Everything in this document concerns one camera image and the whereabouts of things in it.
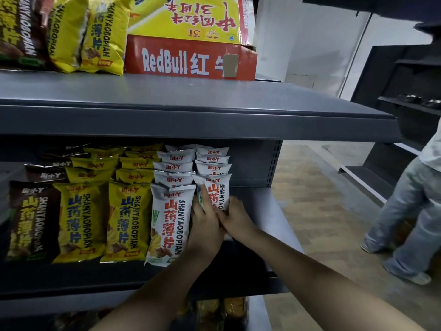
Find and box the white snack packet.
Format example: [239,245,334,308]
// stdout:
[196,154,231,165]
[157,149,196,164]
[153,170,196,188]
[196,145,230,157]
[164,144,199,153]
[194,160,233,176]
[144,183,197,268]
[153,160,195,173]
[191,172,233,242]

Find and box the black wall shelving unit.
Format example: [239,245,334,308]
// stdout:
[339,20,441,204]

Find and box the person's right hand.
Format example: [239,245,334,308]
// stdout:
[216,195,258,244]

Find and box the person's left hand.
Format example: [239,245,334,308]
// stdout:
[187,184,226,263]

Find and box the dark grey metal shelf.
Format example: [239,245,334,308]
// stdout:
[0,70,402,331]

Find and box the person's right forearm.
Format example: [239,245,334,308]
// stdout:
[241,229,427,331]

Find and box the red carton with white lettering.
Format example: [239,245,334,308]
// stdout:
[124,34,259,82]

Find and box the yellow printed carton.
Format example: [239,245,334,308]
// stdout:
[127,0,257,47]

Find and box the person's left forearm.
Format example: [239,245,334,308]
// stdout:
[89,251,215,331]

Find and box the pile of wrapped pastries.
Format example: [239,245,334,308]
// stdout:
[54,296,249,331]

